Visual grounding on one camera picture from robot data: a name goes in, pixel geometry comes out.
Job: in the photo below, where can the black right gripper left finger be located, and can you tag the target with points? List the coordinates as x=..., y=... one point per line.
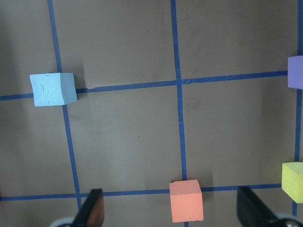
x=92, y=212

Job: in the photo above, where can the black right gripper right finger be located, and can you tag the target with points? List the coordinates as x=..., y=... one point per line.
x=252, y=211

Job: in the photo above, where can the light blue foam block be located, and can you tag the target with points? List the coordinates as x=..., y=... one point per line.
x=53, y=89

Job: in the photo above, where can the yellow foam block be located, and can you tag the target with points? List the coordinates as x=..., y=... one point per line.
x=292, y=180

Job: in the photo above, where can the orange foam block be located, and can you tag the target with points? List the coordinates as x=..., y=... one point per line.
x=186, y=201

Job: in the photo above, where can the dark purple foam block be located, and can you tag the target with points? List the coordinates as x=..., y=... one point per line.
x=295, y=72

